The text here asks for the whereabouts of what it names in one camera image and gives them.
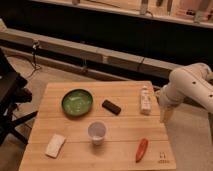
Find black eraser block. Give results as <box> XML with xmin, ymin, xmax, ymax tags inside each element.
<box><xmin>102</xmin><ymin>100</ymin><xmax>121</xmax><ymax>115</ymax></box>

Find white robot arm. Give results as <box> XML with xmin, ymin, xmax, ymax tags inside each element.
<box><xmin>158</xmin><ymin>63</ymin><xmax>213</xmax><ymax>122</ymax></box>

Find white tube bottle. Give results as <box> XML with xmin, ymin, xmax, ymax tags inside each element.
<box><xmin>140</xmin><ymin>86</ymin><xmax>151</xmax><ymax>115</ymax></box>

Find red chili pepper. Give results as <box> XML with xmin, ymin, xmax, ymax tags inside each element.
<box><xmin>135</xmin><ymin>139</ymin><xmax>148</xmax><ymax>162</ymax></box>

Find clear plastic cup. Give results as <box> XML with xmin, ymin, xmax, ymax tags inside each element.
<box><xmin>88</xmin><ymin>121</ymin><xmax>106</xmax><ymax>145</ymax></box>

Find green bowl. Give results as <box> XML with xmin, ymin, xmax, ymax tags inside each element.
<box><xmin>61</xmin><ymin>89</ymin><xmax>93</xmax><ymax>117</ymax></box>

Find white sponge block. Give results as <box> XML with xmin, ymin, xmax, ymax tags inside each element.
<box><xmin>45</xmin><ymin>134</ymin><xmax>66</xmax><ymax>158</ymax></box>

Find black chair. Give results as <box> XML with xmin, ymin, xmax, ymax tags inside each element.
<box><xmin>0</xmin><ymin>48</ymin><xmax>37</xmax><ymax>146</ymax></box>

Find black cable with plug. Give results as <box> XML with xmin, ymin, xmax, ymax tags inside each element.
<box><xmin>30</xmin><ymin>40</ymin><xmax>43</xmax><ymax>72</ymax></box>

